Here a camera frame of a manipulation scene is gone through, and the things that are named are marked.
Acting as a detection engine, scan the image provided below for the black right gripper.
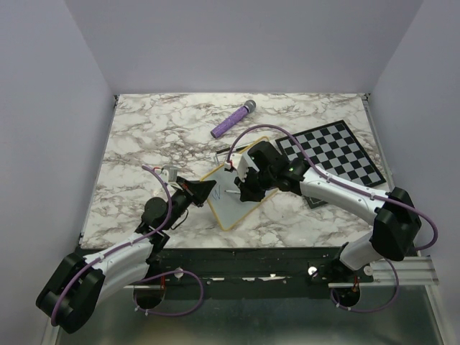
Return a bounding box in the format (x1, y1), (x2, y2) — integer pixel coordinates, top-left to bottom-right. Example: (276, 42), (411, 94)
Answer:
(234, 165), (275, 202)

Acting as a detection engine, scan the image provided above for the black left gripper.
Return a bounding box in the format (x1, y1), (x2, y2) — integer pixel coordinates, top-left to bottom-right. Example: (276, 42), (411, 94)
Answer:
(163, 176), (216, 231)

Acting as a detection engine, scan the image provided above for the yellow framed whiteboard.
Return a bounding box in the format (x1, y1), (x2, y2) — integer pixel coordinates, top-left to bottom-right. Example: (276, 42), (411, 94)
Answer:
(199, 135), (281, 232)

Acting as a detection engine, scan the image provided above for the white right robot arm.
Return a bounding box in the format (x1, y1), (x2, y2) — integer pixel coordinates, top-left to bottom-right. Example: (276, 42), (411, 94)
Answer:
(224, 142), (421, 282)

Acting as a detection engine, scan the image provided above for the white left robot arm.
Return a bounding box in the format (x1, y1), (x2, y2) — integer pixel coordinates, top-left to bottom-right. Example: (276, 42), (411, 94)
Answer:
(35, 177), (216, 334)

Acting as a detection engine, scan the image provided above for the purple glitter microphone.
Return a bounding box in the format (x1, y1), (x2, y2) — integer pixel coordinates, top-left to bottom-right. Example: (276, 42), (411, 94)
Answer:
(211, 100), (257, 139)

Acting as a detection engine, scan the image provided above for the black white chessboard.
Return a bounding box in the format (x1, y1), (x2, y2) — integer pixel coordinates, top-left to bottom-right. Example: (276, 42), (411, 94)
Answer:
(293, 120), (386, 188)

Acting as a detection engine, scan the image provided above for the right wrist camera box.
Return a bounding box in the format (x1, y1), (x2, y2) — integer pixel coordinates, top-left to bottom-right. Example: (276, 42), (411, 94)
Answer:
(224, 153), (258, 182)

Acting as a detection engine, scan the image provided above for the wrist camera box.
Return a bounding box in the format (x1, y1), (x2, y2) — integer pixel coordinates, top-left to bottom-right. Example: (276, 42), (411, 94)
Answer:
(161, 165), (179, 183)
(224, 153), (258, 182)

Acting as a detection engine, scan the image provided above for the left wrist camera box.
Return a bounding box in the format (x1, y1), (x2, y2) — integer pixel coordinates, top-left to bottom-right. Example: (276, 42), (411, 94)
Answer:
(161, 165), (179, 183)

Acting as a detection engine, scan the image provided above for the wire whiteboard stand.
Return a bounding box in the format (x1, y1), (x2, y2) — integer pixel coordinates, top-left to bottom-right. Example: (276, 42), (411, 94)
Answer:
(213, 143), (252, 167)

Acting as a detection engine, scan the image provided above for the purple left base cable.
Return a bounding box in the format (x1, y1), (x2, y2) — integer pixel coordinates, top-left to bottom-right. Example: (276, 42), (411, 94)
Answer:
(133, 270), (204, 317)

